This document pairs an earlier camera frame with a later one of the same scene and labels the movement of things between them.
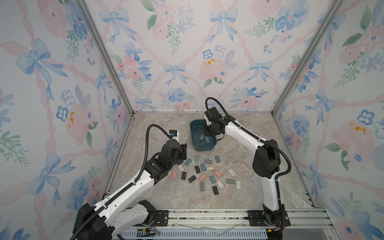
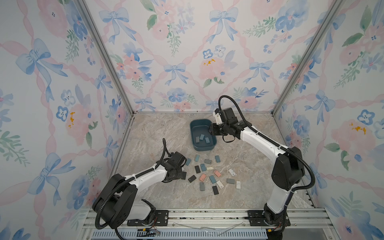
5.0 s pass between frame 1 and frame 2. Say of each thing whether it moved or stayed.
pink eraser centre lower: stayed
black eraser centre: stayed
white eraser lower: stayed
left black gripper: moved
